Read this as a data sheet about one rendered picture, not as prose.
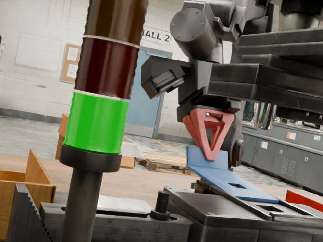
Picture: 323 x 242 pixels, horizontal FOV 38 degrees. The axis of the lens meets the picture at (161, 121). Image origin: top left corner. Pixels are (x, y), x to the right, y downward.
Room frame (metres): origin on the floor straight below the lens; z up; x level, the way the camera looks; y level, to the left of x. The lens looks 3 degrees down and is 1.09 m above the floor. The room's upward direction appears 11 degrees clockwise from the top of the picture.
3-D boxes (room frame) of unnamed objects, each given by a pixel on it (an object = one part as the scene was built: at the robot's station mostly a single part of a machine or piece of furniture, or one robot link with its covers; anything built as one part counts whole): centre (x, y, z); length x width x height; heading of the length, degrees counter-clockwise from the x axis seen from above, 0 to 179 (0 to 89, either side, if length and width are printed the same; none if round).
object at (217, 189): (0.55, -0.11, 0.98); 0.13 x 0.01 x 0.03; 22
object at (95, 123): (0.31, 0.04, 1.07); 0.04 x 0.04 x 0.03
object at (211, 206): (0.54, -0.13, 0.98); 0.20 x 0.10 x 0.01; 112
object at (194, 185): (0.61, -0.08, 0.98); 0.07 x 0.02 x 0.01; 22
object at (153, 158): (7.38, -0.35, 0.07); 1.20 x 1.00 x 0.14; 111
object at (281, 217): (0.51, -0.16, 0.98); 0.07 x 0.01 x 0.03; 112
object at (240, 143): (0.96, -0.13, 1.00); 0.09 x 0.06 x 0.06; 66
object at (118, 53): (0.31, 0.04, 1.10); 0.04 x 0.04 x 0.03
